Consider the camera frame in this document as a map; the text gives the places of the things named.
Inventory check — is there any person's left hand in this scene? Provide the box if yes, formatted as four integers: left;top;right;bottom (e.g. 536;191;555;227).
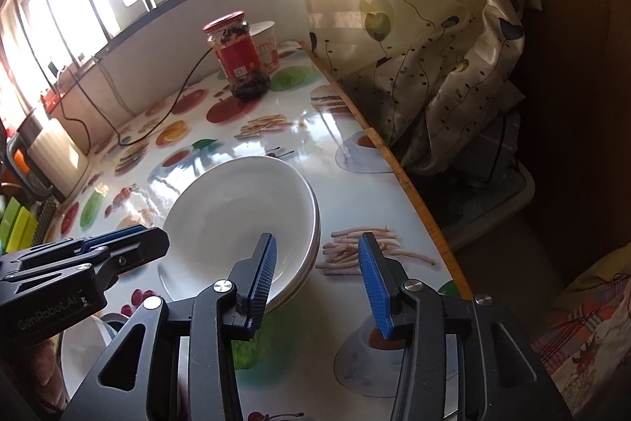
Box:
28;339;67;410

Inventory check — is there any stainless steel bowl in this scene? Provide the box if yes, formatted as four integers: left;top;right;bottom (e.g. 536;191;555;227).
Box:
60;313;128;399

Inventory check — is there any fruit print tablecloth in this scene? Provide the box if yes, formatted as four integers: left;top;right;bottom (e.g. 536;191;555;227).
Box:
47;43;467;420

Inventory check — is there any upper green box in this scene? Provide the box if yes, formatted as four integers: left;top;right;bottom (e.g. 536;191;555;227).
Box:
0;198;21;251

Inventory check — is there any red label glass jar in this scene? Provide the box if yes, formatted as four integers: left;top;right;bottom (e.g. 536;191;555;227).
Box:
202;11;269;101

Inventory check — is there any large white bowl blue stripe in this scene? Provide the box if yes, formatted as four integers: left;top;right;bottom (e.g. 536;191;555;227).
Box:
157;156;321;312

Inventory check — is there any striped tray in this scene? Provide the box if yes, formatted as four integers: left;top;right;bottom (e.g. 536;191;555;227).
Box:
31;196;59;246

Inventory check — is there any heart pattern curtain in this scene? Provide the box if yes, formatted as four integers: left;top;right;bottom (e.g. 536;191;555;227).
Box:
305;0;538;174

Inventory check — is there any cream electric kettle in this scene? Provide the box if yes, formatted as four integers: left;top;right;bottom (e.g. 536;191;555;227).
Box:
4;108;91;203

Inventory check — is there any white paper cup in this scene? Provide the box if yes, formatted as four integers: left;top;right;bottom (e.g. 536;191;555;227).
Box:
250;21;279;76

